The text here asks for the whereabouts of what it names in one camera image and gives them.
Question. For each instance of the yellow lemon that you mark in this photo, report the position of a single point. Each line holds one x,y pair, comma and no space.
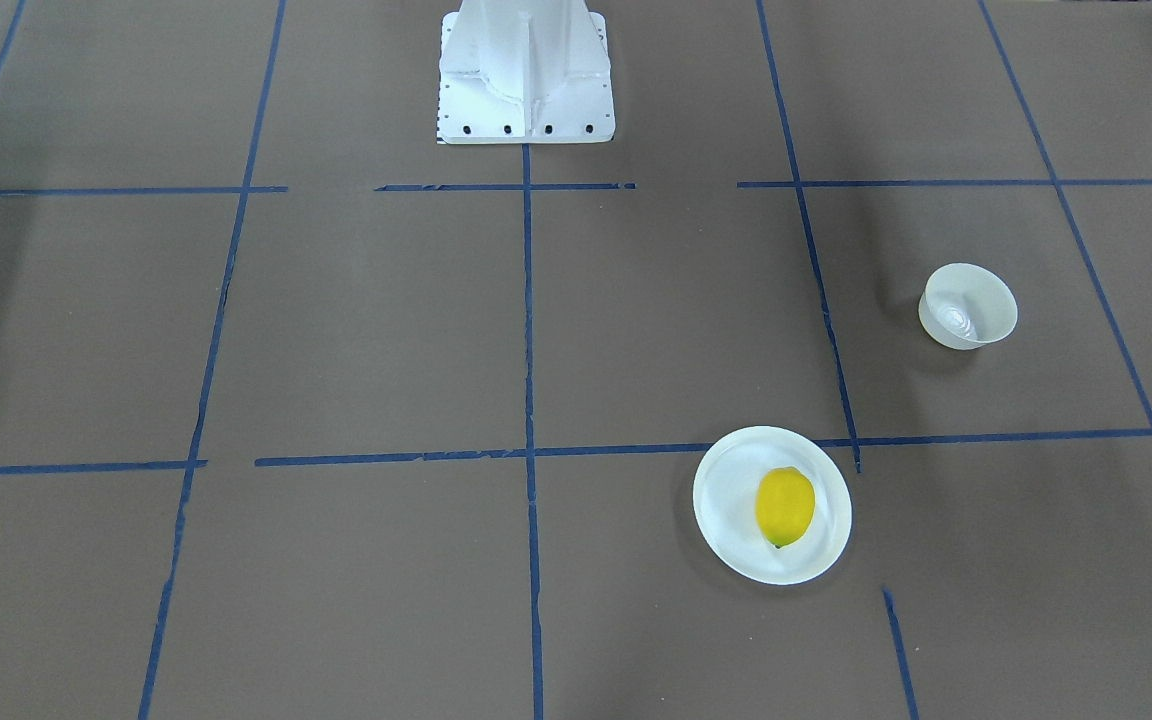
784,506

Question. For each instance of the white round plate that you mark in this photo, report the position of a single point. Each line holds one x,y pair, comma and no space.
724,496

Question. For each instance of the white plastic bowl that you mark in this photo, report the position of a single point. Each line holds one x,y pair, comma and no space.
964,307

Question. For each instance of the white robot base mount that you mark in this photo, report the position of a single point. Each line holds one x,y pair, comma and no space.
524,72

